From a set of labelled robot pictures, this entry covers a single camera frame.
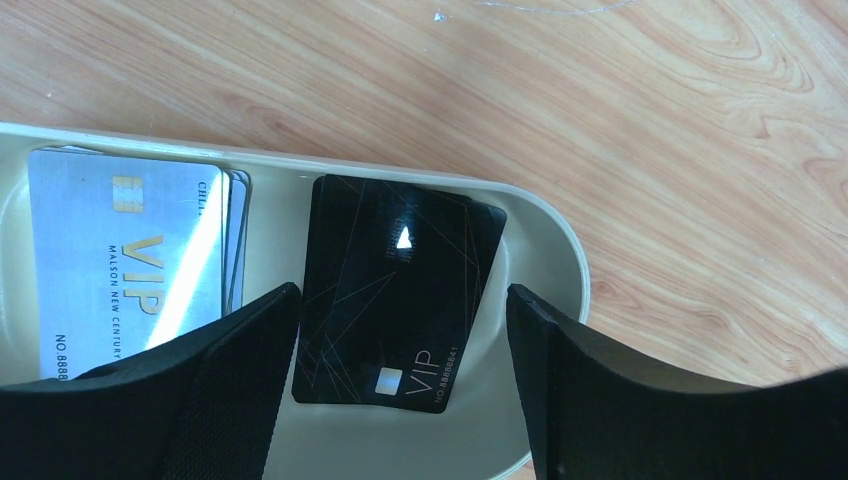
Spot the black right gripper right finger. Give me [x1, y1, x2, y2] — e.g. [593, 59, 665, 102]
[506, 284, 847, 479]

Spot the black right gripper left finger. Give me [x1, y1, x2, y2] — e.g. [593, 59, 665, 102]
[1, 283, 302, 479]

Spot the cream oval plastic tray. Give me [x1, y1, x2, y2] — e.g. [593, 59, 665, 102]
[1, 123, 590, 479]

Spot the white VIP card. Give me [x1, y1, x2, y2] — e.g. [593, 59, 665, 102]
[28, 149, 230, 380]

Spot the black VIP card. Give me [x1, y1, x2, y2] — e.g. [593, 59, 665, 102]
[292, 175, 507, 414]

